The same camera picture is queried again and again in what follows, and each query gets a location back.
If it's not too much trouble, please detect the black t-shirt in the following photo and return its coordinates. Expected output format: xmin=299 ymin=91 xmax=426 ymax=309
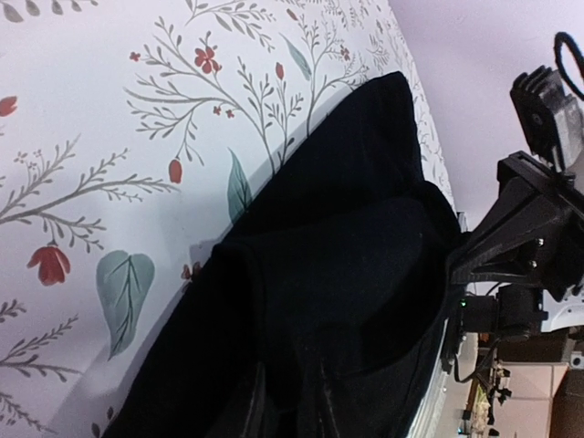
xmin=107 ymin=72 xmax=462 ymax=437

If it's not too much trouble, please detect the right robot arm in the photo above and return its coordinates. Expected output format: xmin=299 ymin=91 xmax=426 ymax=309
xmin=446 ymin=151 xmax=583 ymax=339

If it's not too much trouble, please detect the aluminium front rail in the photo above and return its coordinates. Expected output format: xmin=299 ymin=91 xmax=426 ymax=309
xmin=403 ymin=318 xmax=462 ymax=438

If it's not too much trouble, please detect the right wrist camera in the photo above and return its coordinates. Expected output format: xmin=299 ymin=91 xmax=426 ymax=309
xmin=510 ymin=66 xmax=583 ymax=173

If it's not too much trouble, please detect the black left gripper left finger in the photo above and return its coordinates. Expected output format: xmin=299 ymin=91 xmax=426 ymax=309
xmin=239 ymin=364 xmax=266 ymax=438

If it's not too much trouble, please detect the floral tablecloth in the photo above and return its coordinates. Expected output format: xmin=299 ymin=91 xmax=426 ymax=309
xmin=1 ymin=1 xmax=452 ymax=437

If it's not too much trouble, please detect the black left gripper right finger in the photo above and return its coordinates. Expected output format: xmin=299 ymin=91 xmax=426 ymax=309
xmin=311 ymin=360 xmax=341 ymax=438

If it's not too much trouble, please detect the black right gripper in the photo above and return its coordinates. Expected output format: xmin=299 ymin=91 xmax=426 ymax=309
xmin=446 ymin=151 xmax=583 ymax=299

